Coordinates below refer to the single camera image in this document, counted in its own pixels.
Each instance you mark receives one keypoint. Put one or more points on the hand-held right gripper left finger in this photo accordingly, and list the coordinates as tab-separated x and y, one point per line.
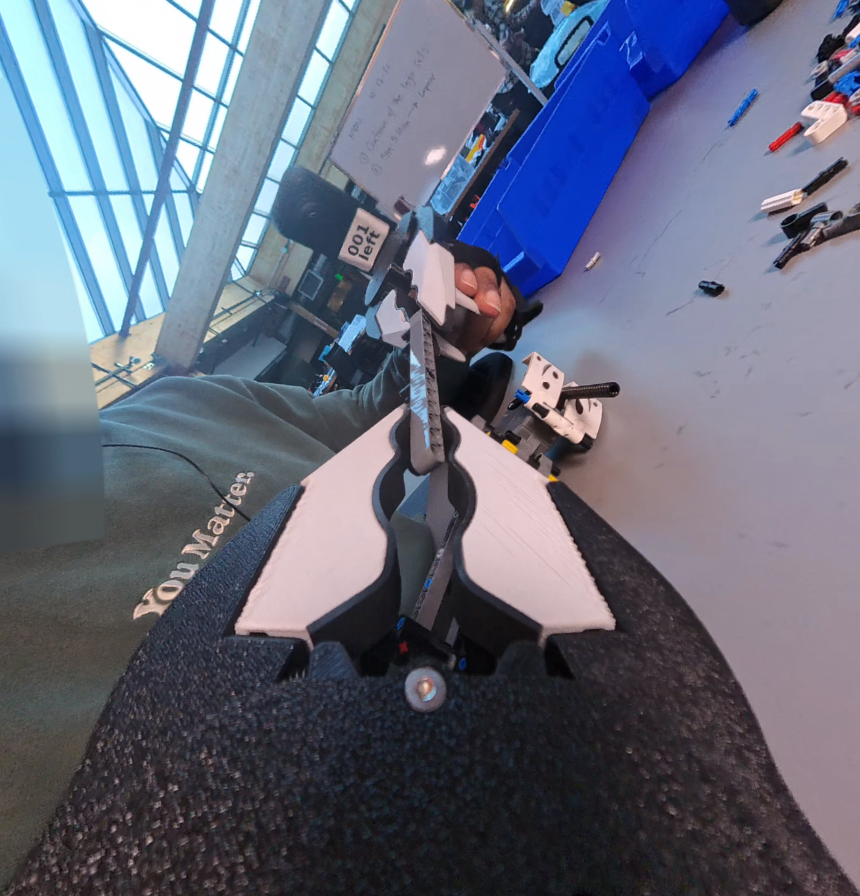
318	560

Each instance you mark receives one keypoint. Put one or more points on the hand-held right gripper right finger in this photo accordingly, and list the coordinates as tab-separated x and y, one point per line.
535	560

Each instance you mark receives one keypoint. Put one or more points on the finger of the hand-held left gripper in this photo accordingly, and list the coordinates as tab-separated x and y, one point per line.
430	280
393	322

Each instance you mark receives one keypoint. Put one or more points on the long grey holed beam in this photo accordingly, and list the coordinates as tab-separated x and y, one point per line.
426	392

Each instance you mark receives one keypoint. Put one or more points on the black toy truck chassis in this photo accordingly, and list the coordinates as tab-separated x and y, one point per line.
549	413

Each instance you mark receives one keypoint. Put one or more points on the grey elbow connector with pin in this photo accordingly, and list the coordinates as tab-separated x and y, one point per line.
812	238

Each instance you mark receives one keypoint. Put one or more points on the person's left forearm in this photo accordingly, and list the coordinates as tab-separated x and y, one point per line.
360	392

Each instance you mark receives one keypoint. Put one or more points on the grey desk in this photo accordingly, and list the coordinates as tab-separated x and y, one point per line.
752	490

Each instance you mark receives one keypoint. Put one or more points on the person's left hand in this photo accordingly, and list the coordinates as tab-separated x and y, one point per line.
489	308

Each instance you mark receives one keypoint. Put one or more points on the concrete pillar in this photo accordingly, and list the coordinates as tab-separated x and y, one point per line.
241	175

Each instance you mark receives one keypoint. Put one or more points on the whiteboard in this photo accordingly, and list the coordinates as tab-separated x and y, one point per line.
416	91

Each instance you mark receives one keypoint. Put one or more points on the large glass window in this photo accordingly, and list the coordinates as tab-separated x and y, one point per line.
73	140

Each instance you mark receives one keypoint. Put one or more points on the clear plastic bags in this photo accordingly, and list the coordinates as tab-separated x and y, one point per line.
563	49

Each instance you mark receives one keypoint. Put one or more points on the short black pin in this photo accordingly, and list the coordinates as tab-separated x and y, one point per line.
710	287

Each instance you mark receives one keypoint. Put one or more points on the blue pin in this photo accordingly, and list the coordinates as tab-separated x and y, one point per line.
742	107

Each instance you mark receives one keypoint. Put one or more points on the black short connector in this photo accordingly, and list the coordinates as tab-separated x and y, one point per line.
802	220

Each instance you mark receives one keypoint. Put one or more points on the red short pin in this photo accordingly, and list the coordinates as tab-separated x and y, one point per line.
786	136

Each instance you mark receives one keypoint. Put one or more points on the long black pin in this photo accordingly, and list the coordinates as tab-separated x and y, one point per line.
822	177

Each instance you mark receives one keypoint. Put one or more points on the white thick angled beam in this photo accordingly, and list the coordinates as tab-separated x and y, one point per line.
826	119

